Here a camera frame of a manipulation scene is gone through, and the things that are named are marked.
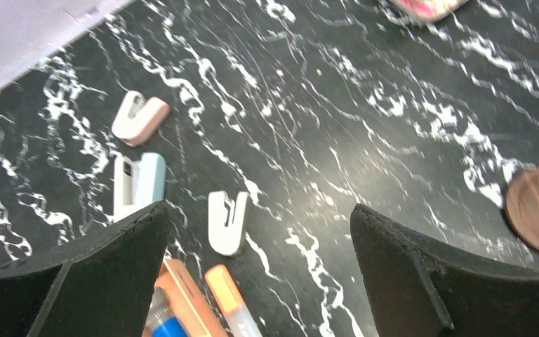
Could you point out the floral tray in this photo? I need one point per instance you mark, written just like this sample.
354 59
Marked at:
428 11

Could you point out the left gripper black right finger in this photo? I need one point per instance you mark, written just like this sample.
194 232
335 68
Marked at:
420 286

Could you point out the orange capped glue stick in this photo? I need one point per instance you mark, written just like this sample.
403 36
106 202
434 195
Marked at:
226 294

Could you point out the pink mini stapler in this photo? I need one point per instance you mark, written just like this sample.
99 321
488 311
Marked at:
137 118

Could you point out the blue white stapler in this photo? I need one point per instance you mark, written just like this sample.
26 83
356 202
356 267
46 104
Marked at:
137 184

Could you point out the orange desk organizer tray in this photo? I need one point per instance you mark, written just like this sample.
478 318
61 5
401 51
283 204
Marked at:
187 302

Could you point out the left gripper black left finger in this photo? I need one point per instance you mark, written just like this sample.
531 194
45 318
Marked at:
98 285

